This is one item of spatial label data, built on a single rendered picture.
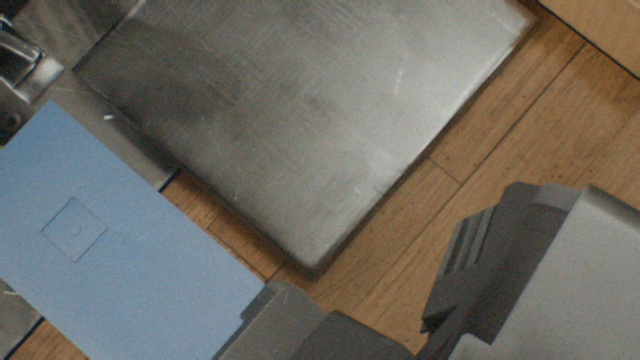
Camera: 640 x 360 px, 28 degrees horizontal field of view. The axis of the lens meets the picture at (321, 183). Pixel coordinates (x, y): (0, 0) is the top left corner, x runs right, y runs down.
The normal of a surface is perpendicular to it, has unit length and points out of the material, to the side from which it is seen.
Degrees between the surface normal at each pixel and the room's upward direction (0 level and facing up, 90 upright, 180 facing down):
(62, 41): 0
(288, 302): 32
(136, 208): 1
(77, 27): 0
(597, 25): 90
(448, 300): 58
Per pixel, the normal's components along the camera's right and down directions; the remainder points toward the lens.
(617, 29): -0.66, 0.74
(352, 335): -0.66, -0.67
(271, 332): 0.36, 0.11
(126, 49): -0.04, -0.25
